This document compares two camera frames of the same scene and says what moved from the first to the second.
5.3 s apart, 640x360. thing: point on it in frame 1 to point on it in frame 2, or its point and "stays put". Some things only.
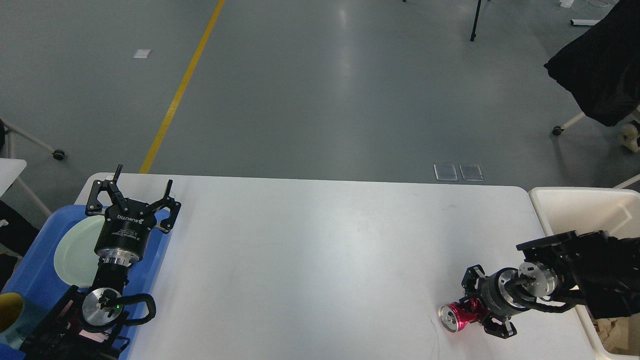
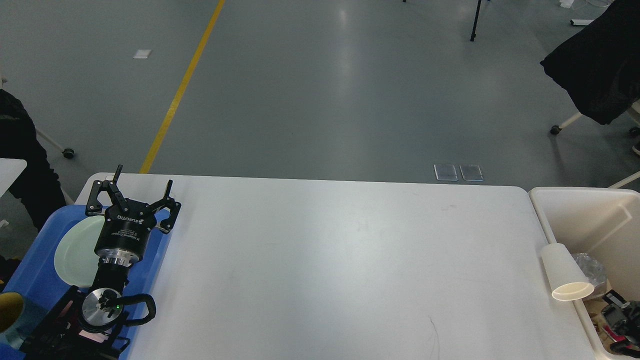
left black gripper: (124, 236) stays put
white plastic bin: (616, 211) stays put
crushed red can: (453, 317) to (615, 337)
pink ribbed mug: (96, 336) stays put
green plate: (76, 259) stays put
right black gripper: (502, 292) to (614, 313)
